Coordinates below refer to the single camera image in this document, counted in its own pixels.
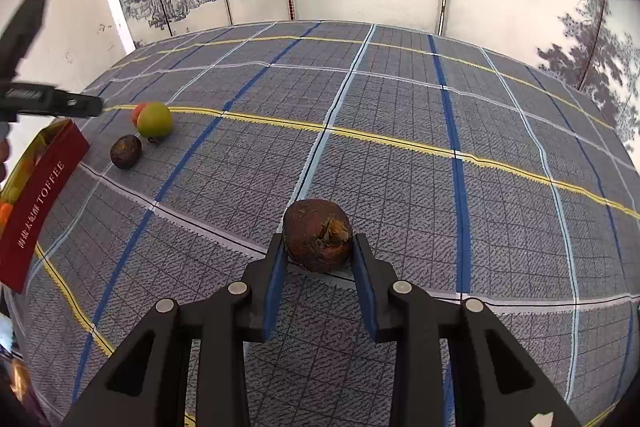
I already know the person's left hand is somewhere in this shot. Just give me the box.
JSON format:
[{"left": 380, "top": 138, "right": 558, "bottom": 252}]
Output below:
[{"left": 0, "top": 122, "right": 10, "bottom": 182}]

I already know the brown taro root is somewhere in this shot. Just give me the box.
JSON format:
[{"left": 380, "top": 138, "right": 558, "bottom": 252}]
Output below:
[{"left": 283, "top": 199, "right": 353, "bottom": 273}]

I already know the dark brown passion fruit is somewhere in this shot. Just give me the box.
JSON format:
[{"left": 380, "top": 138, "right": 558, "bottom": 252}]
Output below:
[{"left": 110, "top": 135, "right": 143, "bottom": 170}]

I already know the green round fruit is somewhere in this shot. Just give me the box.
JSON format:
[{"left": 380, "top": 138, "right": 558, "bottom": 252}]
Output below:
[{"left": 137, "top": 102, "right": 173, "bottom": 138}]

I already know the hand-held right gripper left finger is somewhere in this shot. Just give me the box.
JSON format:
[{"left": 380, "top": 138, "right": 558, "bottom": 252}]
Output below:
[{"left": 62, "top": 233, "right": 288, "bottom": 427}]

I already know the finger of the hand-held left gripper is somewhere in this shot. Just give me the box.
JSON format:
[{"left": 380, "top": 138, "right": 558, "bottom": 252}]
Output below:
[
  {"left": 0, "top": 0, "right": 49, "bottom": 80},
  {"left": 0, "top": 83, "right": 104, "bottom": 118}
]

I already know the red cardboard box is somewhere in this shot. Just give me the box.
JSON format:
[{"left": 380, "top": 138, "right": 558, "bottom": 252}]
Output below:
[{"left": 0, "top": 118, "right": 91, "bottom": 294}]

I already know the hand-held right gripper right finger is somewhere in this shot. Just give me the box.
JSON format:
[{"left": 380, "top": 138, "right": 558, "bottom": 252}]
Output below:
[{"left": 352, "top": 233, "right": 583, "bottom": 427}]

